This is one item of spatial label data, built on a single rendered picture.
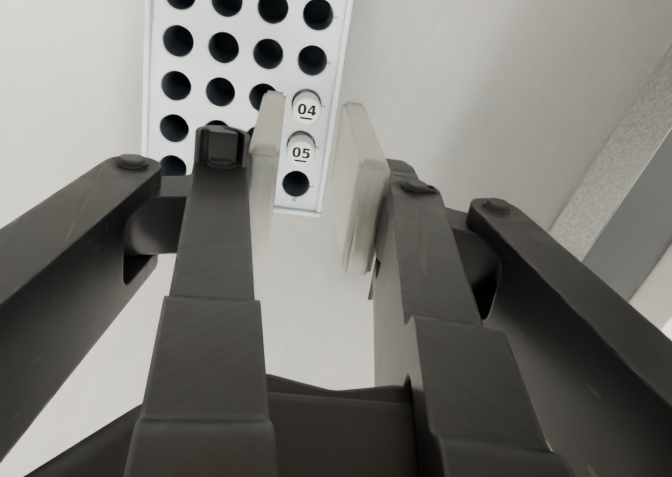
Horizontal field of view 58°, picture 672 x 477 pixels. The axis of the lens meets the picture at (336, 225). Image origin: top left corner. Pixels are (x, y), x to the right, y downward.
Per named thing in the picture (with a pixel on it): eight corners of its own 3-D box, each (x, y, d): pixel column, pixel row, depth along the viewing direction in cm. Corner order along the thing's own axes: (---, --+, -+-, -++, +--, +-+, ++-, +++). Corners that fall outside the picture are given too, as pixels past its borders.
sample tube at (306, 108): (316, 103, 30) (319, 127, 26) (292, 100, 30) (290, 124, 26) (320, 78, 30) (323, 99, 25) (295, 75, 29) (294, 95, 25)
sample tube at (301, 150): (311, 140, 31) (313, 169, 27) (287, 137, 31) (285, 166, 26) (315, 116, 30) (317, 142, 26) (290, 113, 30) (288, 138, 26)
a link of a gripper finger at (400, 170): (394, 224, 13) (525, 239, 14) (370, 154, 18) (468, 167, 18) (382, 283, 14) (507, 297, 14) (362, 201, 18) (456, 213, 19)
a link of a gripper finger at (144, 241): (234, 269, 13) (95, 254, 13) (251, 189, 18) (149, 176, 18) (240, 207, 13) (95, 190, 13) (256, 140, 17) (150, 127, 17)
